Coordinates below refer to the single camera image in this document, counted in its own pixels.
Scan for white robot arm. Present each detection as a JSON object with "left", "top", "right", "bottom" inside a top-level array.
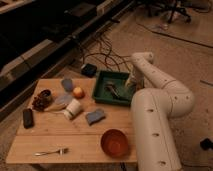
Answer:
[{"left": 127, "top": 52, "right": 195, "bottom": 171}]

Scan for orange red bowl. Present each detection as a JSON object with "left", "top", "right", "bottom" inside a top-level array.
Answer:
[{"left": 100, "top": 129, "right": 129, "bottom": 158}]

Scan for green plastic tray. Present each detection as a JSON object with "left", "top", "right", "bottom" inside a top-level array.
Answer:
[{"left": 92, "top": 71, "right": 136, "bottom": 106}]

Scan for dark utensil in tray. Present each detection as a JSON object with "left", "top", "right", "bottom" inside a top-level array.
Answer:
[{"left": 105, "top": 82, "right": 121, "bottom": 99}]

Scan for black box on floor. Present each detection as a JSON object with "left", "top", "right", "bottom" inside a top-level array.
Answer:
[{"left": 81, "top": 63, "right": 97, "bottom": 78}]

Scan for blue sponge cloth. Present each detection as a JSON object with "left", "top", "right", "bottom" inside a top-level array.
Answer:
[{"left": 85, "top": 109, "right": 106, "bottom": 125}]

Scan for orange apple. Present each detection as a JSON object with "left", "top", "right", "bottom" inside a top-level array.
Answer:
[{"left": 73, "top": 87, "right": 85, "bottom": 99}]

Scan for white paper cup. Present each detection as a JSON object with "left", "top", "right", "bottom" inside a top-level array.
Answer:
[{"left": 64, "top": 99, "right": 83, "bottom": 120}]

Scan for blue grey lid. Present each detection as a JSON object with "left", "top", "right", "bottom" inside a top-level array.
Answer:
[{"left": 55, "top": 94, "right": 73, "bottom": 104}]

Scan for wooden brush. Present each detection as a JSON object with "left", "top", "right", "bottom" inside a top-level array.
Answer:
[{"left": 44, "top": 103, "right": 66, "bottom": 112}]

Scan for black office chair base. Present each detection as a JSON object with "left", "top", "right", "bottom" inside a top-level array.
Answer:
[{"left": 139, "top": 0, "right": 191, "bottom": 23}]

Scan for silver fork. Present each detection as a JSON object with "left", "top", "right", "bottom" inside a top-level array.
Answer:
[{"left": 34, "top": 148, "right": 69, "bottom": 156}]

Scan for black device on floor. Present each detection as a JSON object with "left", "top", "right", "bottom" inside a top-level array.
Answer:
[{"left": 200, "top": 138, "right": 213, "bottom": 150}]

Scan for black rectangular block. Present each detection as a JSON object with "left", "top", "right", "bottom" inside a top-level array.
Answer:
[{"left": 23, "top": 108, "right": 34, "bottom": 129}]

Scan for black floor cables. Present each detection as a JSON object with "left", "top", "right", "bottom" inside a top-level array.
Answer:
[{"left": 74, "top": 33, "right": 134, "bottom": 73}]

